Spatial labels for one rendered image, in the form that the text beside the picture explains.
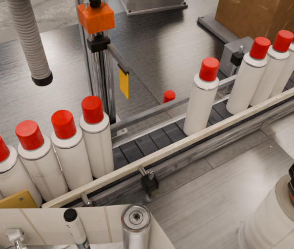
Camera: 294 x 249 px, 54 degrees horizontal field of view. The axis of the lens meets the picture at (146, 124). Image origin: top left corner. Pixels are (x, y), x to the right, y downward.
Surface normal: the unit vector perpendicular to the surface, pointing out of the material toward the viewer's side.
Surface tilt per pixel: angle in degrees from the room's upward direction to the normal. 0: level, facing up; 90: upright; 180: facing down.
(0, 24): 0
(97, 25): 90
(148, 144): 0
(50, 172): 90
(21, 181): 90
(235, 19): 90
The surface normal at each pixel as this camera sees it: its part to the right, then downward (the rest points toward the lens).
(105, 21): 0.50, 0.67
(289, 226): -0.67, 0.56
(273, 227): -0.86, 0.39
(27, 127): -0.01, -0.63
